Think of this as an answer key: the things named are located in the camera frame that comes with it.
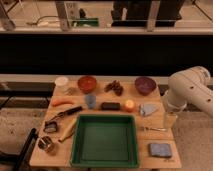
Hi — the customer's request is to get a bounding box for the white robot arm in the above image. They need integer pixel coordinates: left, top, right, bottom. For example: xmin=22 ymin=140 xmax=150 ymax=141
xmin=162 ymin=66 xmax=213 ymax=118

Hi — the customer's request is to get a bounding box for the red bowl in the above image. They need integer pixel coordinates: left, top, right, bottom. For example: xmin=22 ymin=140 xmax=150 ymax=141
xmin=77 ymin=75 xmax=97 ymax=94

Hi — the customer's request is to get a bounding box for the purple bowl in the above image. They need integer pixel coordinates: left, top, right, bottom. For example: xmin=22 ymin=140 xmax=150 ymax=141
xmin=135 ymin=76 xmax=156 ymax=96

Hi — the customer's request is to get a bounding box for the brown grape bunch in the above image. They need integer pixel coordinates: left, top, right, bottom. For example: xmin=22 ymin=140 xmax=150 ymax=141
xmin=104 ymin=80 xmax=124 ymax=96

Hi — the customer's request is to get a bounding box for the black rectangular block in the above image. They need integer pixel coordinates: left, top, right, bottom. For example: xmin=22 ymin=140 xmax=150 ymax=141
xmin=101 ymin=102 xmax=120 ymax=110

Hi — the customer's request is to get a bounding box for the blue plastic cup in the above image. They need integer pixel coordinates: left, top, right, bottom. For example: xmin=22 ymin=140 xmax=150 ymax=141
xmin=85 ymin=94 xmax=96 ymax=109

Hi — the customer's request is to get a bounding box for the orange round fruit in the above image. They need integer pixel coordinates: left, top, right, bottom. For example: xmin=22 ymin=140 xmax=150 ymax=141
xmin=124 ymin=100 xmax=135 ymax=112

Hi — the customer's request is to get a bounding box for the grey blue cloth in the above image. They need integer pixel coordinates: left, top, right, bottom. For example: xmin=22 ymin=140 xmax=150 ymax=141
xmin=139 ymin=104 xmax=158 ymax=117

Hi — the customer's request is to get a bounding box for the white cup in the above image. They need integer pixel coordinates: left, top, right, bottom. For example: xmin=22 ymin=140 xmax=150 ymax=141
xmin=54 ymin=76 xmax=69 ymax=90

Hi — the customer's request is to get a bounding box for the metal fork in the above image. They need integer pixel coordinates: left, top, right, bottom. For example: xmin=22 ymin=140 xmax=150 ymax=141
xmin=142 ymin=127 xmax=166 ymax=132

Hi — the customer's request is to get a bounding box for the green plastic tray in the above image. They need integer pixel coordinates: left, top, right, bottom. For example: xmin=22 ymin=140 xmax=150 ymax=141
xmin=70 ymin=115 xmax=139 ymax=168

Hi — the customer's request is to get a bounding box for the small metal tin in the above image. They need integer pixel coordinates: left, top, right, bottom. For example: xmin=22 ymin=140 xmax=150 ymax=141
xmin=43 ymin=121 xmax=59 ymax=133

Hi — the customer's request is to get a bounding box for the blue sponge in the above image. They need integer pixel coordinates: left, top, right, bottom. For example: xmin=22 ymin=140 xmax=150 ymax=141
xmin=148 ymin=143 xmax=172 ymax=158

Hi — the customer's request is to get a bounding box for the round metal cup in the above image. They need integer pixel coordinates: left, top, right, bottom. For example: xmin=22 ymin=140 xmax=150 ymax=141
xmin=38 ymin=136 xmax=55 ymax=153

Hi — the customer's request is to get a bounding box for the black bar at table edge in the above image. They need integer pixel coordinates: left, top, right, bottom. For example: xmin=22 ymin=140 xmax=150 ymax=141
xmin=12 ymin=128 xmax=37 ymax=171

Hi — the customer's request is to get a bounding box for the black handled knife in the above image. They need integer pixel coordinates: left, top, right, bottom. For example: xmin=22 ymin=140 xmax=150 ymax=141
xmin=49 ymin=106 xmax=83 ymax=121

